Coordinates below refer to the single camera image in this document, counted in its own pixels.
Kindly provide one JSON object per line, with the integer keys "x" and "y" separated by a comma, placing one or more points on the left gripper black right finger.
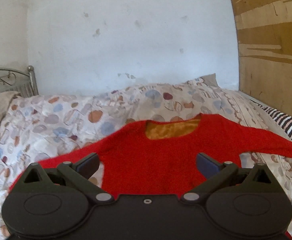
{"x": 218, "y": 175}

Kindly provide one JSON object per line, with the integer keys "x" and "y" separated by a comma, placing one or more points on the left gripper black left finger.
{"x": 78, "y": 174}

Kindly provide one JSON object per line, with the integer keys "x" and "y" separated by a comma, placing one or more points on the red knit sweater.
{"x": 147, "y": 166}

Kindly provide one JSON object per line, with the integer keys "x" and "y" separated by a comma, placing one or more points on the patterned shell print duvet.
{"x": 41, "y": 127}

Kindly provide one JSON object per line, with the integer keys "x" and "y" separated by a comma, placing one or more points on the striped bed sheet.
{"x": 278, "y": 121}

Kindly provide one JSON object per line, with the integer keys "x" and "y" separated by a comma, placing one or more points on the metal bed headboard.
{"x": 23, "y": 82}

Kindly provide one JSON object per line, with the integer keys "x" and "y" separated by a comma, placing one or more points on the wooden wardrobe panel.
{"x": 264, "y": 33}

